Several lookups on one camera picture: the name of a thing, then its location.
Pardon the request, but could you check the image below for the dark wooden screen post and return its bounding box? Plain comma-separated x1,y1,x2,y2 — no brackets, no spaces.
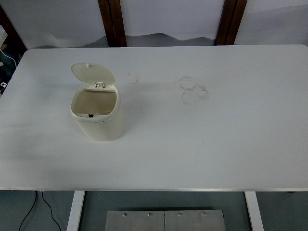
97,0,128,48
0,4,28,52
215,0,248,46

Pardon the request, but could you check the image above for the cream plastic trash bin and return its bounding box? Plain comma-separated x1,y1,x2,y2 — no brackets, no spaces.
70,62,125,142

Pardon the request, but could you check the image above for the white table leg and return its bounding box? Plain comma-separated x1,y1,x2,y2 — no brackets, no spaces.
66,191,86,231
244,192,265,231

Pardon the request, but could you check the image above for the black floor cable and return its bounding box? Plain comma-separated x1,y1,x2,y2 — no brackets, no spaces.
40,191,63,231
18,191,38,231

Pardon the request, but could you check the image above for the grey metal plate with screws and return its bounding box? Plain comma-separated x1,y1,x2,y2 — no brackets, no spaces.
105,209,227,231

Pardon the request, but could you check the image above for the thin white cable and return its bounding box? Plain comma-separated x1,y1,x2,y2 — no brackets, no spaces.
0,47,19,67

